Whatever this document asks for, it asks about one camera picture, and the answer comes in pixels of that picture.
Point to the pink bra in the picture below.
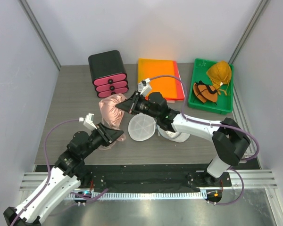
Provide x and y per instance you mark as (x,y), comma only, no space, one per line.
(111,115)

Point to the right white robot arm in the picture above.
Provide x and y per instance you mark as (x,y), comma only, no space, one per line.
(229,140)

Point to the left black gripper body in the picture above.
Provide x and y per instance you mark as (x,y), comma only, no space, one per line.
(98,137)

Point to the white mesh laundry bag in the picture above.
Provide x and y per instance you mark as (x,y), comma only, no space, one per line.
(142,127)

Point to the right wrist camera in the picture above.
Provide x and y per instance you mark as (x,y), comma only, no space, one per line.
(144,87)

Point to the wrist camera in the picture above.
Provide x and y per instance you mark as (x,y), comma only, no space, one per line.
(87,121)
(144,87)

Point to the orange folder stack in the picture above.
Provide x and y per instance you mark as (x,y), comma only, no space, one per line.
(170,88)

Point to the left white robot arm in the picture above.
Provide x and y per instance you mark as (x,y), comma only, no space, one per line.
(67,174)

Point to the green plastic bin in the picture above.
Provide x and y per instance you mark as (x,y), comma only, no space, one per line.
(224,103)

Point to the mustard orange bra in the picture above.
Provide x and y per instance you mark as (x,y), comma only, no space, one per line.
(220,74)

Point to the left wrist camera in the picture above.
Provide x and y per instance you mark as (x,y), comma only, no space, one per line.
(87,121)

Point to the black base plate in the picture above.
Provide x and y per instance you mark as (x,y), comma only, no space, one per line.
(154,178)

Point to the white slotted cable duct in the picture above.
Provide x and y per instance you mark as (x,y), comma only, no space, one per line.
(152,196)

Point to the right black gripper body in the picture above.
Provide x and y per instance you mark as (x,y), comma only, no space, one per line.
(139,105)

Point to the black pink drawer box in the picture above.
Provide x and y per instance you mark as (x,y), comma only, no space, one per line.
(108,73)

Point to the white bra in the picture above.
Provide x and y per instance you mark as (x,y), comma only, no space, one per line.
(172,135)

